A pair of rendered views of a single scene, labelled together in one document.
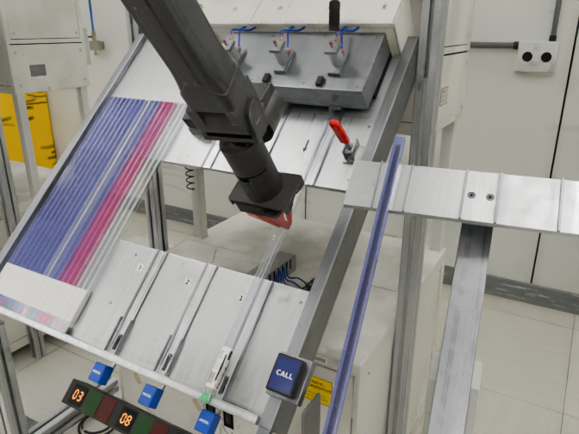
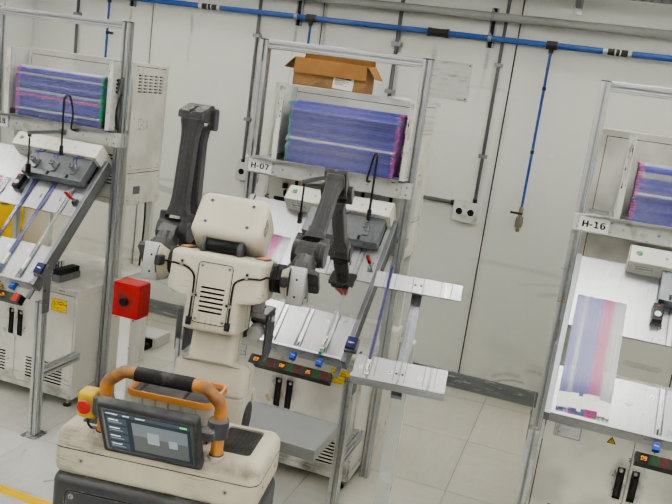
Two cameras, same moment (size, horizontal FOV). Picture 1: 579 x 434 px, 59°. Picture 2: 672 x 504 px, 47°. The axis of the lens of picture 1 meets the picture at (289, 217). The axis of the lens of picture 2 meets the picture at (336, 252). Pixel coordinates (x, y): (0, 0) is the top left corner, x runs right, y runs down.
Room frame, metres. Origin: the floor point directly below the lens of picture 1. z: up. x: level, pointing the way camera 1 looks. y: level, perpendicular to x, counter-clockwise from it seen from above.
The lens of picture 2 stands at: (-2.20, 0.74, 1.74)
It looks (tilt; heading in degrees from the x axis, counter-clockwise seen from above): 12 degrees down; 347
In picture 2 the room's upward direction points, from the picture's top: 8 degrees clockwise
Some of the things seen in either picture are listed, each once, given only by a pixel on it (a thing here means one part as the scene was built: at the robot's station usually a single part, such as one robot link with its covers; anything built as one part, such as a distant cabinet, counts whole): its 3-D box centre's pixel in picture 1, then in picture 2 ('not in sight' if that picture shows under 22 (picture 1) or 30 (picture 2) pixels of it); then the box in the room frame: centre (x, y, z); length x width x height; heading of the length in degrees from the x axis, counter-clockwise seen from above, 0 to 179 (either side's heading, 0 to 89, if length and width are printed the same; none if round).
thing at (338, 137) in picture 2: not in sight; (345, 138); (1.14, 0.02, 1.52); 0.51 x 0.13 x 0.27; 60
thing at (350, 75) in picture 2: not in sight; (351, 70); (1.45, -0.04, 1.82); 0.68 x 0.30 x 0.20; 60
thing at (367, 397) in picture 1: (287, 358); (307, 387); (1.28, 0.01, 0.31); 0.70 x 0.65 x 0.62; 60
